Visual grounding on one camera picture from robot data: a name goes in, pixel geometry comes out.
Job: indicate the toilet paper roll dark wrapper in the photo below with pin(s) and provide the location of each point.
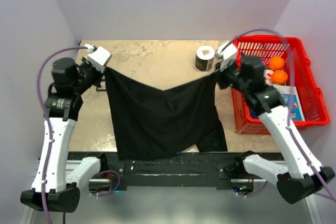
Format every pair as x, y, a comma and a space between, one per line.
204, 58

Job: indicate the red plastic basket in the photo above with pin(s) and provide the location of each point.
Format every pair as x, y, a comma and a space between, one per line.
310, 96

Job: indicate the pink snack packet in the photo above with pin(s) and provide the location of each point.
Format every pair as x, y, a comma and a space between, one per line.
267, 73

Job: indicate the lower orange fruit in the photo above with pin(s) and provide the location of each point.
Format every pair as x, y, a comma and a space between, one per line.
279, 77

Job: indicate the aluminium rail frame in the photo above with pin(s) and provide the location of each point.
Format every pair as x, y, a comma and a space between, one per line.
258, 202

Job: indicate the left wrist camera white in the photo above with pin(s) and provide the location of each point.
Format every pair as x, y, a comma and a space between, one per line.
98, 57

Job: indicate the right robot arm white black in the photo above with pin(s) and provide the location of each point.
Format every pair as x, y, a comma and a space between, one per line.
303, 174

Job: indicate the upper orange fruit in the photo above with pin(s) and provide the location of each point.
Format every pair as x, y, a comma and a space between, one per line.
276, 63

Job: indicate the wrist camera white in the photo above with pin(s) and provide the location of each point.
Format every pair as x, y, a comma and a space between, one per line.
226, 54
98, 57

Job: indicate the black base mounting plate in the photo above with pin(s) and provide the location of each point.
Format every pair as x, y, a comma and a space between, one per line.
215, 169

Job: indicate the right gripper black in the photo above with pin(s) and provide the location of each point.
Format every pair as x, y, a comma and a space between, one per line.
221, 74

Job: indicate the orange fruit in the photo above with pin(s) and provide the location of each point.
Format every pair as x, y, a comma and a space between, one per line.
279, 77
276, 63

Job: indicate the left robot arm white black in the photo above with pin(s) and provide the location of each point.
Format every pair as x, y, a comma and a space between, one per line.
52, 187

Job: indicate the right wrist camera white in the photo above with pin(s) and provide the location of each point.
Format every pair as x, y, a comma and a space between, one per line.
226, 54

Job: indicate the black garment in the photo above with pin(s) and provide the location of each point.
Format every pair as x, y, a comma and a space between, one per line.
150, 123

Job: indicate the white blue booklet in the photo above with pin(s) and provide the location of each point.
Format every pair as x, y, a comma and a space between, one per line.
296, 112

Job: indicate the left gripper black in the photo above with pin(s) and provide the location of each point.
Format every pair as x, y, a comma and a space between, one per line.
99, 73

